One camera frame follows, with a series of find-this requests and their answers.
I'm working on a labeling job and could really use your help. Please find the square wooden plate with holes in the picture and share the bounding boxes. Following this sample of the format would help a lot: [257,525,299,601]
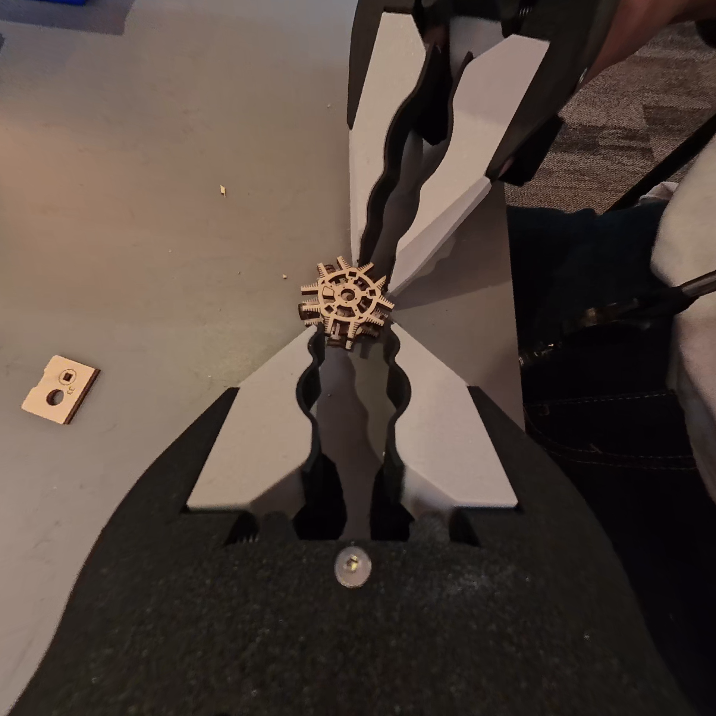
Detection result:
[21,355,101,425]

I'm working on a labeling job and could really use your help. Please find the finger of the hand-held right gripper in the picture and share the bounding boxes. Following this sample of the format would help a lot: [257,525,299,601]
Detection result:
[348,10,454,264]
[386,35,552,296]

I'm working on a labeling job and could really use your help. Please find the person's dark jeans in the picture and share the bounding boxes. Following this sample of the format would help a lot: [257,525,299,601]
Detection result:
[506,204,716,716]

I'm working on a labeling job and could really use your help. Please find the person's right forearm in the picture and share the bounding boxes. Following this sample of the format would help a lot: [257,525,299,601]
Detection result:
[582,0,716,82]

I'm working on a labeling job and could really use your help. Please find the wooden radial engine model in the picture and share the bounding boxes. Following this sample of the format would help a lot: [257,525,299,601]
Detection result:
[299,256,397,350]

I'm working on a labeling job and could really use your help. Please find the grey desk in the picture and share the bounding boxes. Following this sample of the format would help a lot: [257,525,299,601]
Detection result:
[0,0,527,716]

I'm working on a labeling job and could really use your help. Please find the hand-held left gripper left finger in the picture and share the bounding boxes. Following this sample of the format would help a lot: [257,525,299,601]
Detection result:
[186,326,324,514]

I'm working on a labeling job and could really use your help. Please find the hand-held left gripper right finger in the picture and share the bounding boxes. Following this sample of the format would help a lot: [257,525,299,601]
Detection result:
[384,324,519,514]

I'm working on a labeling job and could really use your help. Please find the black metal bar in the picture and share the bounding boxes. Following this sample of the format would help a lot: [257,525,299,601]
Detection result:
[607,114,716,212]

